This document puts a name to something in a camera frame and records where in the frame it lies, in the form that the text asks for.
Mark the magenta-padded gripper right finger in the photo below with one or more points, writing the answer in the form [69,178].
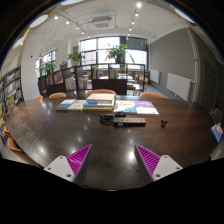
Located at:
[165,166]

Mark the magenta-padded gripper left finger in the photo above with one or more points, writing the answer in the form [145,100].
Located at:
[59,166]

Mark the orange chair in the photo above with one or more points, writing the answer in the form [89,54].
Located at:
[57,95]
[151,95]
[38,97]
[14,145]
[100,90]
[5,130]

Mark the blue white thin book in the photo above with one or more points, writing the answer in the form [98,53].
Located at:
[65,105]

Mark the blue red booklet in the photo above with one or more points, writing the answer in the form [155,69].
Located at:
[217,131]

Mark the purple white book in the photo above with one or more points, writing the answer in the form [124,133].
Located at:
[146,107]

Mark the light blue yellow book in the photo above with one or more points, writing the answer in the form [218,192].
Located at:
[125,106]

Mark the brown wooden chair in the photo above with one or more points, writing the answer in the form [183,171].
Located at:
[217,115]

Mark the thick white book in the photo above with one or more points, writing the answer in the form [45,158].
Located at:
[100,97]

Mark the large white radiator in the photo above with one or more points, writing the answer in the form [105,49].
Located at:
[178,85]

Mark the small white radiator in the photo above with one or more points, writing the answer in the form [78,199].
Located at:
[154,76]

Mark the dark brown shelf unit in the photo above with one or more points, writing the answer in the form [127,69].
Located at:
[110,87]

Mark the grey door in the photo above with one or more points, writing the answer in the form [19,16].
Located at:
[210,83]

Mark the small potted plant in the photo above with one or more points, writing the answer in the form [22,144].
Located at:
[50,66]

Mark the medium potted plant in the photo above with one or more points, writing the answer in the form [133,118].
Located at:
[76,56]

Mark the side window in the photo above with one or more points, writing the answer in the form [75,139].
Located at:
[50,55]

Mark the large black-framed window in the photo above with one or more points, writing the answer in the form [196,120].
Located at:
[136,56]

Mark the large potted plant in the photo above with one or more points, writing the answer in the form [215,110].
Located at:
[117,51]

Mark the round white ceiling lamps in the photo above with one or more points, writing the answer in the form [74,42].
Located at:
[38,20]

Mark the ceiling air conditioner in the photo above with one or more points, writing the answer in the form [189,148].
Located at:
[102,23]

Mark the ceiling spot lights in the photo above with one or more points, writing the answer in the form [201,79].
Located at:
[138,5]

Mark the tall wall bookshelf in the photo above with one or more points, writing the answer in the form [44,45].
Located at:
[11,88]

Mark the white wall pipe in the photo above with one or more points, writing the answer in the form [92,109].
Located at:
[195,60]

